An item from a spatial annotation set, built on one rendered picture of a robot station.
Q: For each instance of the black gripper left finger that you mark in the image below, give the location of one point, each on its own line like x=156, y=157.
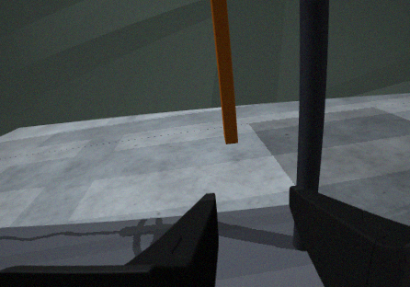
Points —
x=185, y=256

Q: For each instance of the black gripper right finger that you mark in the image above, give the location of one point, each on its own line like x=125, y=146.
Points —
x=350, y=247

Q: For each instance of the orange handle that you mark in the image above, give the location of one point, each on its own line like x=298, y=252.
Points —
x=225, y=69

